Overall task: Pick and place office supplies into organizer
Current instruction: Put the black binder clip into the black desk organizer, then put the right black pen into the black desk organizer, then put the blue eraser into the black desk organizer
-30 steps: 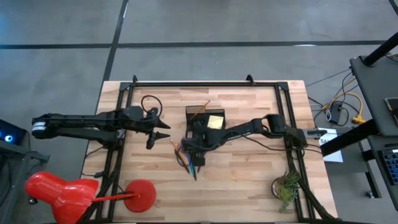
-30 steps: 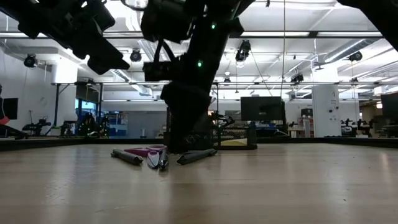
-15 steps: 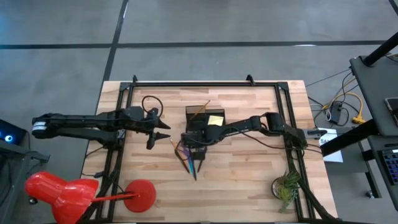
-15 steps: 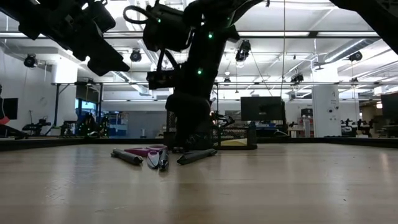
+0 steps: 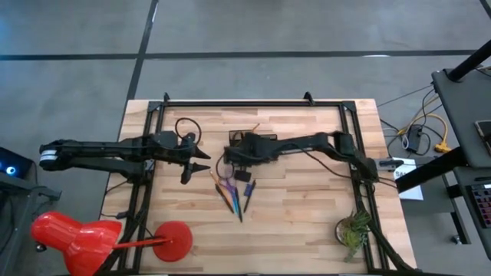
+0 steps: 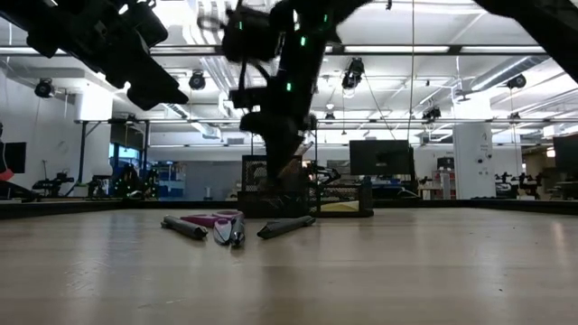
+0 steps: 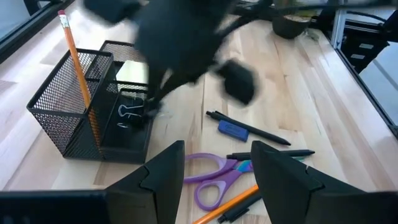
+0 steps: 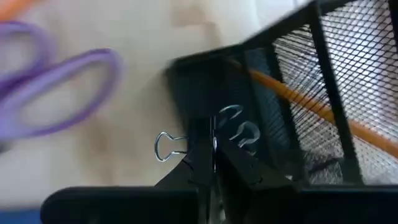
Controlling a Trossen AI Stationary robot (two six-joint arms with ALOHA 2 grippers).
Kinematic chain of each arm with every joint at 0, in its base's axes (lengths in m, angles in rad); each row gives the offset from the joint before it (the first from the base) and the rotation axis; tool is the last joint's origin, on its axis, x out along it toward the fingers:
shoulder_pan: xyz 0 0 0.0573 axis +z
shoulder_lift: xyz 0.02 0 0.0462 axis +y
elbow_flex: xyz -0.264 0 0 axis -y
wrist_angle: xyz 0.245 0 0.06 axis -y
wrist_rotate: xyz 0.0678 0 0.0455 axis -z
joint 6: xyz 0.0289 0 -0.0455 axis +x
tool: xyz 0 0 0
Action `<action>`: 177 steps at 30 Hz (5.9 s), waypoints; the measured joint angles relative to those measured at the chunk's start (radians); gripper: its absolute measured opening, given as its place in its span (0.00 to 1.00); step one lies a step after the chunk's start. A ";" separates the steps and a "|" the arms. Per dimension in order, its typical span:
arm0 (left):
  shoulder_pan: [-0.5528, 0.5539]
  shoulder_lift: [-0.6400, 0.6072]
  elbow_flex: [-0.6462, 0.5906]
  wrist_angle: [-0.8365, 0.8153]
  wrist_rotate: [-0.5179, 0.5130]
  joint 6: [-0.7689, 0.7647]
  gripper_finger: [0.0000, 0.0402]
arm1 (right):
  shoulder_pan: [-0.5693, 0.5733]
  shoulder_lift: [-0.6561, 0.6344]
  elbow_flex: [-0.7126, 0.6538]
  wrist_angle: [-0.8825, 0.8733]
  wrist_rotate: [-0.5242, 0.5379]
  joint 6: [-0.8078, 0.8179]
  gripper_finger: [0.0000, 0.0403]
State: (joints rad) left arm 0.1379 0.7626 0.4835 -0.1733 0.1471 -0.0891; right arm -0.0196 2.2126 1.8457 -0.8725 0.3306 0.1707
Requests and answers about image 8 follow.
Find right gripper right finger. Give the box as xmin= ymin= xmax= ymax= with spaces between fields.
xmin=216 ymin=145 xmax=398 ymax=224

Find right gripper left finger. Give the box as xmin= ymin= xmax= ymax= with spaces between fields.
xmin=39 ymin=154 xmax=216 ymax=224

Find black binder clip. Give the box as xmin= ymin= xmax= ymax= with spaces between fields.
xmin=216 ymin=103 xmax=262 ymax=155
xmin=154 ymin=116 xmax=219 ymax=174

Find orange pencil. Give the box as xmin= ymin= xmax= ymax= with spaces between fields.
xmin=229 ymin=58 xmax=398 ymax=159
xmin=0 ymin=0 xmax=35 ymax=21

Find purple handled scissors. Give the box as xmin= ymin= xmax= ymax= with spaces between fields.
xmin=0 ymin=19 xmax=125 ymax=142

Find black mesh desk organizer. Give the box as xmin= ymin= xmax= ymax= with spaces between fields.
xmin=166 ymin=0 xmax=398 ymax=188

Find blue eraser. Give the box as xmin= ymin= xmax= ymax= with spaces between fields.
xmin=0 ymin=208 xmax=43 ymax=224

